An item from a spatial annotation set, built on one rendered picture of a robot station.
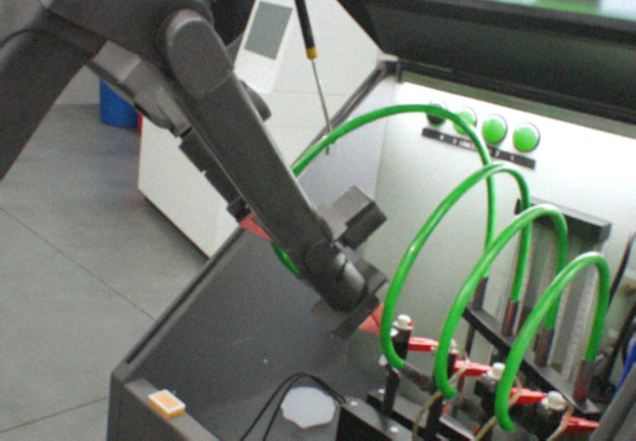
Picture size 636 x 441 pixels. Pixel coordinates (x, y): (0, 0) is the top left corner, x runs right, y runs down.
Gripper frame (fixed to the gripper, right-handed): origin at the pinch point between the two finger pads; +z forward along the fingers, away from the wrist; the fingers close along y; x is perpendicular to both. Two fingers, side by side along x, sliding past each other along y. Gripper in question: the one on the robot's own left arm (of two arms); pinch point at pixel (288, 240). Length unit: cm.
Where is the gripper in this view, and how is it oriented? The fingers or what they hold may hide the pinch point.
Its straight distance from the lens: 104.2
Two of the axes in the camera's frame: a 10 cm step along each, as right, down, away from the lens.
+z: 6.5, 7.5, 1.2
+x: -7.5, 6.6, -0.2
